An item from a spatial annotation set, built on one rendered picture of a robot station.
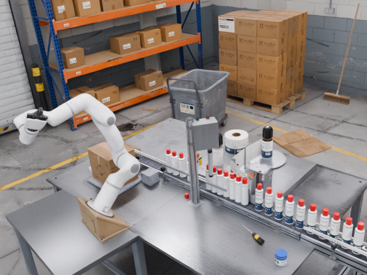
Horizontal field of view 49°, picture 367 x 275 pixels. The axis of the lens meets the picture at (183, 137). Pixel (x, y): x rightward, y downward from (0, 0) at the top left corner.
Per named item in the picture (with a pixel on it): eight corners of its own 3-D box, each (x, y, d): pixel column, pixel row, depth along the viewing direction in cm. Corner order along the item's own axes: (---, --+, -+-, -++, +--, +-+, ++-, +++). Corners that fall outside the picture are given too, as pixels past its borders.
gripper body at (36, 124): (41, 133, 225) (47, 124, 216) (22, 131, 220) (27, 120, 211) (42, 121, 228) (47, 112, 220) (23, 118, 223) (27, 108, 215)
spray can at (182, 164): (187, 175, 319) (185, 153, 310) (183, 178, 316) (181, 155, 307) (182, 173, 323) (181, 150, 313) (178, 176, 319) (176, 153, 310)
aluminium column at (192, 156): (200, 202, 296) (194, 118, 266) (195, 204, 293) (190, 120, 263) (195, 199, 299) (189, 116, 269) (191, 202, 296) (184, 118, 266)
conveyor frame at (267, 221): (308, 231, 260) (308, 225, 258) (300, 240, 253) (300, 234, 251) (136, 156, 363) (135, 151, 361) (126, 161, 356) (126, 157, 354)
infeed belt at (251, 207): (307, 231, 259) (307, 225, 257) (301, 237, 253) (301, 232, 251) (135, 156, 362) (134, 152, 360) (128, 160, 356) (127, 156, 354)
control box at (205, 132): (219, 147, 272) (218, 121, 264) (194, 151, 269) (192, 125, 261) (214, 141, 281) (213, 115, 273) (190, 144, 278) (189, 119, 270)
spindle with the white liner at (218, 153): (226, 166, 328) (225, 132, 315) (219, 171, 323) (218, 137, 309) (217, 162, 334) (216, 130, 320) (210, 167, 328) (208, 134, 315)
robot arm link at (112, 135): (126, 176, 273) (114, 168, 285) (140, 166, 277) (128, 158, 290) (94, 116, 245) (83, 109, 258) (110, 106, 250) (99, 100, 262)
